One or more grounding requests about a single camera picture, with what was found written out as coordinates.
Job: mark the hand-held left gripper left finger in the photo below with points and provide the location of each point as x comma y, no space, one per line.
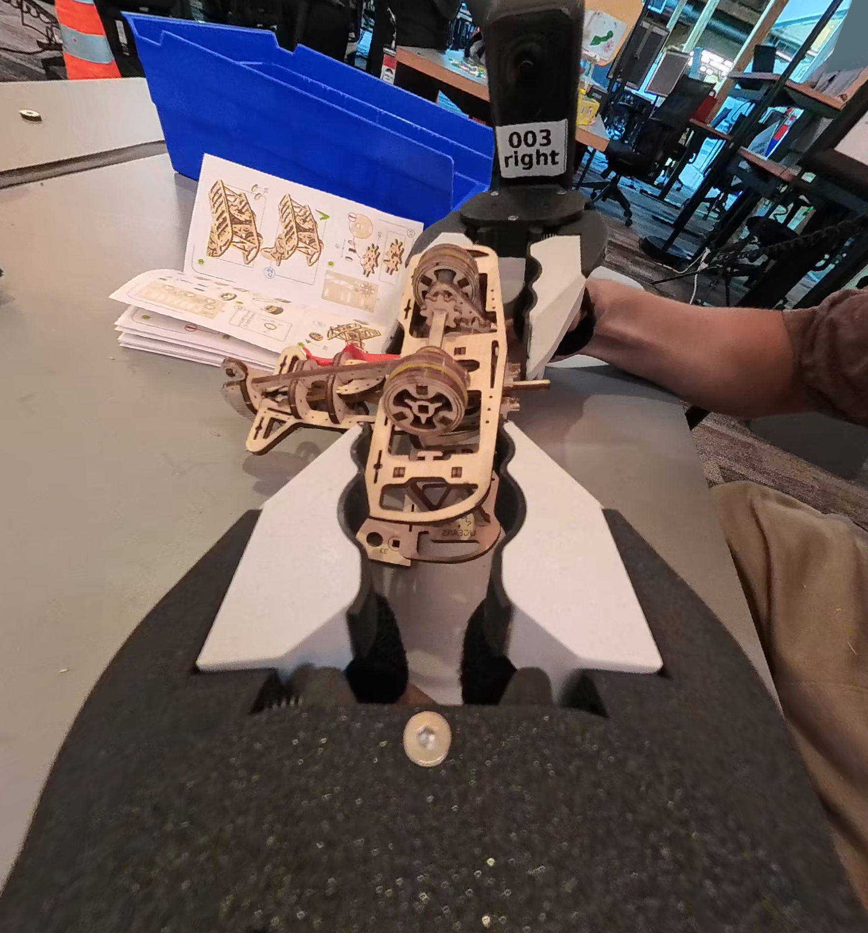
288,583

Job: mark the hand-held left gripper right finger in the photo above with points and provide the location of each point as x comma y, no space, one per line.
579,583

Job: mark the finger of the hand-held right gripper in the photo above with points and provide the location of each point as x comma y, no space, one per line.
561,291
445,242

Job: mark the wooden model airplane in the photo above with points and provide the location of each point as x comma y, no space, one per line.
423,543

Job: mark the person's right forearm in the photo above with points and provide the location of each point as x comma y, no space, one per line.
732,350

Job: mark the grey desk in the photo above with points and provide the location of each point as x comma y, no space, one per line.
113,547

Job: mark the person's right hand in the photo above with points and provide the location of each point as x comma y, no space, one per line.
616,317

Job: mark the wooden top table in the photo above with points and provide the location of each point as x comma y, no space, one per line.
448,73

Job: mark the black office chair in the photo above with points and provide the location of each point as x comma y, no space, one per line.
659,131

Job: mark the instruction booklet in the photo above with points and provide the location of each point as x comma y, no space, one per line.
295,219

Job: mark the blue plastic bin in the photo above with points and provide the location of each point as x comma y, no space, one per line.
295,116

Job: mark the person's leg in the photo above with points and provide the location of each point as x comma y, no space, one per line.
827,656

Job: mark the orange striped traffic cone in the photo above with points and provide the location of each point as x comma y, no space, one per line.
84,36

